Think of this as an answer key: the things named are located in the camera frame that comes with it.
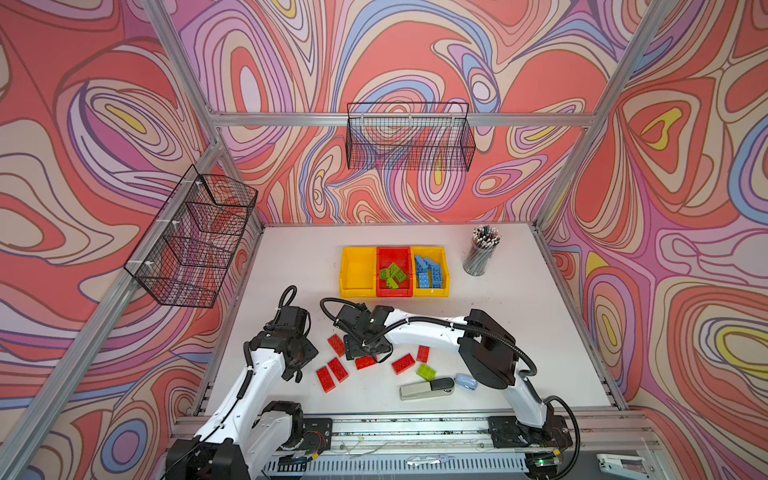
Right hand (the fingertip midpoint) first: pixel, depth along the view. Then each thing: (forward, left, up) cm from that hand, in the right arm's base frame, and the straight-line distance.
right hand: (364, 355), depth 86 cm
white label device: (-29, -60, +1) cm, 67 cm away
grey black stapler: (-11, -17, +3) cm, 20 cm away
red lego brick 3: (-7, +10, +2) cm, 13 cm away
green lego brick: (+28, -10, +4) cm, 30 cm away
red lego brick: (+2, +8, +3) cm, 9 cm away
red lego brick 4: (-3, 0, +2) cm, 3 cm away
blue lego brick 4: (+23, -20, +4) cm, 31 cm away
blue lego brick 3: (+29, -19, +5) cm, 35 cm away
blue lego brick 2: (+30, -24, +3) cm, 38 cm away
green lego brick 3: (+27, -12, +3) cm, 29 cm away
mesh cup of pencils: (+29, -38, +17) cm, 51 cm away
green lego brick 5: (-6, -18, +1) cm, 18 cm away
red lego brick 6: (0, -17, +1) cm, 17 cm away
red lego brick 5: (-3, -11, +1) cm, 12 cm away
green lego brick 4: (+23, -9, +3) cm, 24 cm away
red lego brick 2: (-4, +7, +1) cm, 9 cm away
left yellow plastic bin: (+28, +3, 0) cm, 28 cm away
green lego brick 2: (+26, -7, +5) cm, 27 cm away
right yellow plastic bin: (+32, -26, +6) cm, 42 cm away
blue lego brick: (+24, -24, +4) cm, 34 cm away
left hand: (0, +16, +4) cm, 16 cm away
